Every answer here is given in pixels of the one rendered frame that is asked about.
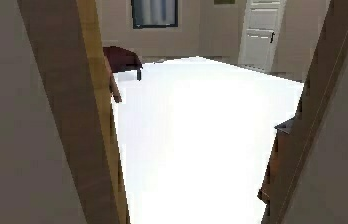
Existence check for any dark framed window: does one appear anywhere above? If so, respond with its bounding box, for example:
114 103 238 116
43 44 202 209
130 0 179 30

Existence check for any dark red bed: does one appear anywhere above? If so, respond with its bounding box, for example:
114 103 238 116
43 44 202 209
102 45 144 82

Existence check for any white room door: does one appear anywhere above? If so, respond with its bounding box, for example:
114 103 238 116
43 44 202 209
237 0 288 74

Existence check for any brown wooden room door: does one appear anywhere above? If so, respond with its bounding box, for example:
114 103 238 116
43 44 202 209
16 0 132 224

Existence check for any brown wooden cabinet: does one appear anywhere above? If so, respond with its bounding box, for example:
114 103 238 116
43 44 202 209
257 116 297 206

